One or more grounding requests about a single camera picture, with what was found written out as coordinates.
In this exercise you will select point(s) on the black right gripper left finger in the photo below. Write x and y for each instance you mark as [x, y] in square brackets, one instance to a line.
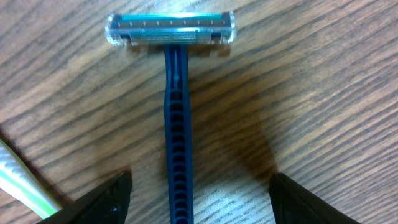
[108, 203]

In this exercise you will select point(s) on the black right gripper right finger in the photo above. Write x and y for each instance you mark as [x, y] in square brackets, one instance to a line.
[293, 204]

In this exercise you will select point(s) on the green white toothbrush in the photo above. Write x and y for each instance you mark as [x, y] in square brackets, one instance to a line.
[18, 181]

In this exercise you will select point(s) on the blue disposable razor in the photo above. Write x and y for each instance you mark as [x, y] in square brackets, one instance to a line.
[175, 32]

